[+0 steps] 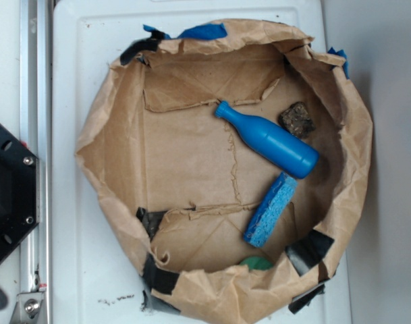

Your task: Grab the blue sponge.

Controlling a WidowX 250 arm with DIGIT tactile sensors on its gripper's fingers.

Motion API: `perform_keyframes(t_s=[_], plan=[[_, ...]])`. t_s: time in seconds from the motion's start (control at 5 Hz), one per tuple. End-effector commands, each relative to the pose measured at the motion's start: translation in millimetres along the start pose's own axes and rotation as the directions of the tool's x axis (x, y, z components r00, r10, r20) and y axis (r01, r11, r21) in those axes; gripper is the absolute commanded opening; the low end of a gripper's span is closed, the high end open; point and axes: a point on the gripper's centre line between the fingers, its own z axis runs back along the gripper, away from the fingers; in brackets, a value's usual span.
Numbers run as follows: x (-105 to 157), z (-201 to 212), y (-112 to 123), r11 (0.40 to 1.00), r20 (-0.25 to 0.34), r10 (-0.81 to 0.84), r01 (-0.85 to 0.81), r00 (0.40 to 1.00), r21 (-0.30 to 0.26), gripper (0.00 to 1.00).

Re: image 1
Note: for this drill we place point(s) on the blue sponge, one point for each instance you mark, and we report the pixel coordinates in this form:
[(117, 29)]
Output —
[(264, 220)]

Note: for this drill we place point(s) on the metal corner bracket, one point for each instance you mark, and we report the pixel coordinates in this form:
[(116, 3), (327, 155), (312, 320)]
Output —
[(30, 308)]

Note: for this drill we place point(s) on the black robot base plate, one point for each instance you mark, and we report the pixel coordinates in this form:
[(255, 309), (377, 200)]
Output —
[(18, 192)]

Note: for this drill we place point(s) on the dark brown rock chunk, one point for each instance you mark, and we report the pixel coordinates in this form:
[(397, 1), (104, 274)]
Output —
[(297, 121)]

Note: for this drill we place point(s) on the blue plastic bottle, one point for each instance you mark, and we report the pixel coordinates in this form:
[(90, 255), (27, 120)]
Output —
[(272, 142)]

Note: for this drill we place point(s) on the brown paper bag bin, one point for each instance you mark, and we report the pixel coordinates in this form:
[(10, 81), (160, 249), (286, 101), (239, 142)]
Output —
[(178, 186)]

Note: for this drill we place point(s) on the white tray lid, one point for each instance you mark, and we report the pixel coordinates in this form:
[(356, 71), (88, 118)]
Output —
[(92, 279)]

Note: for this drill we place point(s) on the green round object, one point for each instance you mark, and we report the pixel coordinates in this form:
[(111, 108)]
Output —
[(257, 263)]

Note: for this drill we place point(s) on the aluminium extrusion rail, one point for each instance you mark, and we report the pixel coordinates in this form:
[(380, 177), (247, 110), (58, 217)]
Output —
[(36, 42)]

